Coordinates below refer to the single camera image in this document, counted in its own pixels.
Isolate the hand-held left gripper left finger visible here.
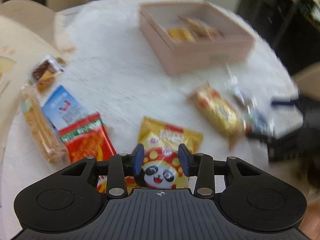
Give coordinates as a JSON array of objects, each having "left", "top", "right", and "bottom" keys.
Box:
[{"left": 61, "top": 144, "right": 145, "bottom": 198}]

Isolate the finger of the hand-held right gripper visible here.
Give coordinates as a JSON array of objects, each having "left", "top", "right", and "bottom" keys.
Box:
[
  {"left": 246, "top": 131, "right": 274, "bottom": 144},
  {"left": 271, "top": 99, "right": 303, "bottom": 108}
]

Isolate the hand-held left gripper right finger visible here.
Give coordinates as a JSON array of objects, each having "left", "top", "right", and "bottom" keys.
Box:
[{"left": 178, "top": 144, "right": 260, "bottom": 198}]

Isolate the yellow panda snack packet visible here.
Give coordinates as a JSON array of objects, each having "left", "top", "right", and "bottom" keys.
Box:
[{"left": 138, "top": 116, "right": 203, "bottom": 189}]

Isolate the small clear snack packet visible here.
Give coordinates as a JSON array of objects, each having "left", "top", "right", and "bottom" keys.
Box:
[{"left": 226, "top": 76, "right": 258, "bottom": 113}]

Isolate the gold snack packet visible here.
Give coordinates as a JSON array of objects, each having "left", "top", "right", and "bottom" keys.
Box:
[{"left": 189, "top": 84, "right": 247, "bottom": 150}]

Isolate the red snack packet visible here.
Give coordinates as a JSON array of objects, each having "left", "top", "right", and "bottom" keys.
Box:
[{"left": 59, "top": 112, "right": 118, "bottom": 193}]

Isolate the pink cardboard box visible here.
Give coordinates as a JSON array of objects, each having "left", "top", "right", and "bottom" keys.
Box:
[{"left": 139, "top": 1, "right": 255, "bottom": 77}]

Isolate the long clear biscuit packet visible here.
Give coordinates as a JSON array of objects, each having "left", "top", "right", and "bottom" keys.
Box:
[{"left": 21, "top": 85, "right": 70, "bottom": 164}]

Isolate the orange brown snack packet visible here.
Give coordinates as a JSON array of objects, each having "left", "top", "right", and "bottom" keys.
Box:
[{"left": 179, "top": 16, "right": 224, "bottom": 39}]

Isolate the small brown snack packet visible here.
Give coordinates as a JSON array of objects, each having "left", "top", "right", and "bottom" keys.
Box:
[{"left": 30, "top": 55, "right": 65, "bottom": 94}]

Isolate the white textured tablecloth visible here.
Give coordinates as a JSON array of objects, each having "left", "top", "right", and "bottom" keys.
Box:
[{"left": 0, "top": 0, "right": 304, "bottom": 240}]

